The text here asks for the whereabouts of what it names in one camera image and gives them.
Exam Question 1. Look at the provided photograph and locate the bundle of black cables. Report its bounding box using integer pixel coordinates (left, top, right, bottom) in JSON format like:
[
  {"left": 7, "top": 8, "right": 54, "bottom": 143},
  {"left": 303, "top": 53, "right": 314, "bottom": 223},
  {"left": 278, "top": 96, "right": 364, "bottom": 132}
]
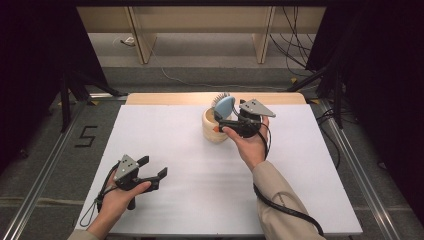
[{"left": 269, "top": 6, "right": 316, "bottom": 78}]

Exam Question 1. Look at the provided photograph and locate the hand-held gripper cable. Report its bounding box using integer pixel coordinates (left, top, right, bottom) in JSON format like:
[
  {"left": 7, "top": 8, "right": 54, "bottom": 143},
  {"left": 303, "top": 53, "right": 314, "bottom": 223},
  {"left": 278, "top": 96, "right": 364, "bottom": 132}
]
[
  {"left": 252, "top": 122, "right": 325, "bottom": 236},
  {"left": 79, "top": 162, "right": 122, "bottom": 229}
]

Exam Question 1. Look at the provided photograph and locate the black metal stand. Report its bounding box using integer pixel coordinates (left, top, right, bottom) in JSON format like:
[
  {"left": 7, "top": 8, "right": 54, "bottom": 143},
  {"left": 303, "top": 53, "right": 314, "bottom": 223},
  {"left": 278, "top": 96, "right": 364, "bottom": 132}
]
[
  {"left": 286, "top": 64, "right": 345, "bottom": 130},
  {"left": 59, "top": 69, "right": 128, "bottom": 133}
]

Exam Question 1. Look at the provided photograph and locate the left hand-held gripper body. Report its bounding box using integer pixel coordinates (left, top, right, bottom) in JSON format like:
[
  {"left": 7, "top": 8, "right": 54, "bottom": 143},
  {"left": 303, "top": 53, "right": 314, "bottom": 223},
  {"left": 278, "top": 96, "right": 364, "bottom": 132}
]
[{"left": 114, "top": 154, "right": 160, "bottom": 211}]

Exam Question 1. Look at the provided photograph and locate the black curtain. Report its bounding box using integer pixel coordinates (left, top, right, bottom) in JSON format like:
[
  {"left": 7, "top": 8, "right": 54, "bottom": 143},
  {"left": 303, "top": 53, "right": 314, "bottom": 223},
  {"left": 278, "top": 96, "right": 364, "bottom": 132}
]
[
  {"left": 305, "top": 0, "right": 424, "bottom": 228},
  {"left": 0, "top": 0, "right": 110, "bottom": 169}
]

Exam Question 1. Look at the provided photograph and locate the metal floor rail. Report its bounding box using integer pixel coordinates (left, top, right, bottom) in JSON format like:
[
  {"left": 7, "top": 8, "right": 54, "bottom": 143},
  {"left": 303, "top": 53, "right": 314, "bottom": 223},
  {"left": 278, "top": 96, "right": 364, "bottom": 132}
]
[
  {"left": 0, "top": 96, "right": 92, "bottom": 240},
  {"left": 316, "top": 99, "right": 402, "bottom": 240}
]

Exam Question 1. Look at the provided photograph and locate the right hand-held gripper cable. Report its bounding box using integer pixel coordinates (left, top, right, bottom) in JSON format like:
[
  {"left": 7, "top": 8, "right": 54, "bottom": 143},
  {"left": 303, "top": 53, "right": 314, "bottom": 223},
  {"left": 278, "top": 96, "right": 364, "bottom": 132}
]
[{"left": 252, "top": 122, "right": 325, "bottom": 236}]

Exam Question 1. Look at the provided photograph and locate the left hand-held gripper cable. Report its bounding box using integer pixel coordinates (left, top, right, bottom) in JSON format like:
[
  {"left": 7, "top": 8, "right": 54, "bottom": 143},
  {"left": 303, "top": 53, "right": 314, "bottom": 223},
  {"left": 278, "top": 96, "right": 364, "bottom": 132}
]
[{"left": 79, "top": 162, "right": 122, "bottom": 229}]

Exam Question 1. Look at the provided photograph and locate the black floor cable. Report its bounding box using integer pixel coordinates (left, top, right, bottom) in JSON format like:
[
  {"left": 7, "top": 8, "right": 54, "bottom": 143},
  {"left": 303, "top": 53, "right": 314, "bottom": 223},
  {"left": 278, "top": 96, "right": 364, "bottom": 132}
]
[{"left": 316, "top": 108, "right": 342, "bottom": 170}]

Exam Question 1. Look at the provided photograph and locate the person's left hand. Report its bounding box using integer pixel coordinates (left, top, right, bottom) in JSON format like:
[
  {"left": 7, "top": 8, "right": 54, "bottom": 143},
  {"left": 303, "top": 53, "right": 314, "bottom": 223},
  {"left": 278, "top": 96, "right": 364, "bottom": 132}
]
[{"left": 96, "top": 162, "right": 152, "bottom": 223}]

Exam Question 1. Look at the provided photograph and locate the wooden table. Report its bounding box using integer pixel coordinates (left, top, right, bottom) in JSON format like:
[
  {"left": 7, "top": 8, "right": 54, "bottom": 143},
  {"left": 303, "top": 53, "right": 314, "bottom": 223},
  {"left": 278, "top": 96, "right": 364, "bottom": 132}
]
[{"left": 125, "top": 92, "right": 307, "bottom": 106}]

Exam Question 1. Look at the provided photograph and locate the person's right hand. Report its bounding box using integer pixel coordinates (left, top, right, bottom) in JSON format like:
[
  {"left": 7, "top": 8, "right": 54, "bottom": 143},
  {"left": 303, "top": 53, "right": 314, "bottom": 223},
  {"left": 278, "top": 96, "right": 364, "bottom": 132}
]
[{"left": 222, "top": 115, "right": 270, "bottom": 171}]

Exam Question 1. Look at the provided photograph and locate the white table board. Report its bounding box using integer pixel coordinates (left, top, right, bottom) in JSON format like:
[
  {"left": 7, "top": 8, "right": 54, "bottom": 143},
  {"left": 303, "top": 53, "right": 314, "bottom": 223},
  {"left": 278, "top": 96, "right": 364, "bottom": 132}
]
[{"left": 73, "top": 104, "right": 364, "bottom": 236}]

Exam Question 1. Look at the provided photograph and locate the light blue hairbrush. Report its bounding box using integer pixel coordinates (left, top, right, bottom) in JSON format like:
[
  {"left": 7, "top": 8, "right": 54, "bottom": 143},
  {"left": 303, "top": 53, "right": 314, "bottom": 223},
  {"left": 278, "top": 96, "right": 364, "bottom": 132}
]
[{"left": 211, "top": 92, "right": 237, "bottom": 122}]

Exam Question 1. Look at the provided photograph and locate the light wooden furniture frame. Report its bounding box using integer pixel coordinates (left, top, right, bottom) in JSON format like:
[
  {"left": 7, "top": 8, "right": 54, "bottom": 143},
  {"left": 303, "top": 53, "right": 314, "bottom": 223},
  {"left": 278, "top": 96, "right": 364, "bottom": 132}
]
[{"left": 76, "top": 6, "right": 326, "bottom": 65}]

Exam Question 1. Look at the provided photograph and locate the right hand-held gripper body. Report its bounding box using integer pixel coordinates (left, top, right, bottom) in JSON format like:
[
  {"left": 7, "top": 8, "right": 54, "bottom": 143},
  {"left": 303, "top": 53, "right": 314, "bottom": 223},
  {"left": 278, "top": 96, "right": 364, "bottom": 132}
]
[{"left": 235, "top": 98, "right": 277, "bottom": 139}]

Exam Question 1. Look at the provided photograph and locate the cream ribbed cup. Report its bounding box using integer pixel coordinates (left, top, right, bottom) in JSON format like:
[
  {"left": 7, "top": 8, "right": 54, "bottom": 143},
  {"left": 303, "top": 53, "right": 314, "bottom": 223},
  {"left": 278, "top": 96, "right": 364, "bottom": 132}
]
[{"left": 201, "top": 107, "right": 234, "bottom": 144}]

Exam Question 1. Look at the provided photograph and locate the white floor socket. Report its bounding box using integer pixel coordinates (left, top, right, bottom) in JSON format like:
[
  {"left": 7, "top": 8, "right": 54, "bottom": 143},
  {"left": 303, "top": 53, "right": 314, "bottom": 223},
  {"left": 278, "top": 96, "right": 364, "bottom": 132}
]
[{"left": 113, "top": 35, "right": 136, "bottom": 48}]

